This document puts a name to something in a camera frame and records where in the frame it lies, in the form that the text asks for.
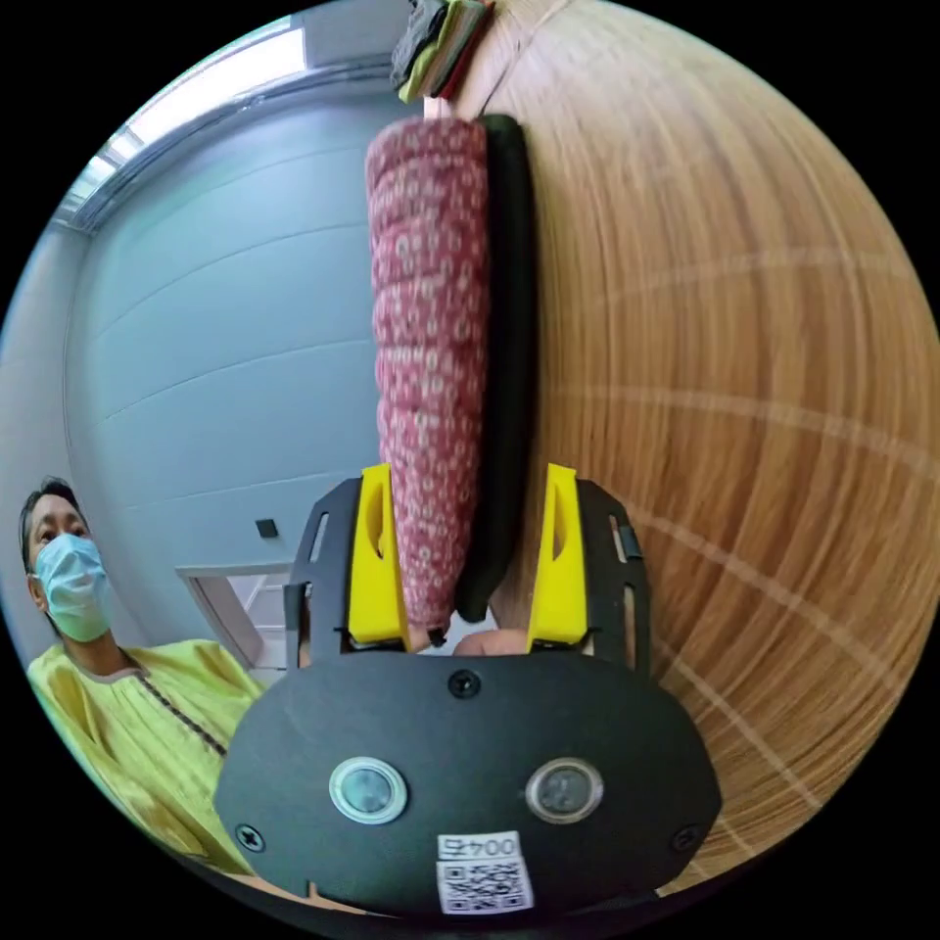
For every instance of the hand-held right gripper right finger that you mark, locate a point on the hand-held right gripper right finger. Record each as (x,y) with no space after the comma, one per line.
(562,587)

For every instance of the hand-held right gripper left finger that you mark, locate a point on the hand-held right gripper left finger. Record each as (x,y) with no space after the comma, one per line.
(374,580)

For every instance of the pink floral jacket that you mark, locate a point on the pink floral jacket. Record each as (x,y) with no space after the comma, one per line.
(429,330)

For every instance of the white doorway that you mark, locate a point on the white doorway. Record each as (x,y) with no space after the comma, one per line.
(246,609)

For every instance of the black folded garment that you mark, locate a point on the black folded garment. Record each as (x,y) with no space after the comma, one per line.
(514,330)

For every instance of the person's body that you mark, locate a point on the person's body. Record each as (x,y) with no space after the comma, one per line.
(147,720)

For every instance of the window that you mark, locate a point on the window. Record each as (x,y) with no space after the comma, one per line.
(198,92)

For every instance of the pile of clothes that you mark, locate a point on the pile of clothes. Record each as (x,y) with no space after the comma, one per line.
(437,48)

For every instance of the dark wall switch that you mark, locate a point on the dark wall switch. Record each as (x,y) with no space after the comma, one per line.
(266,528)

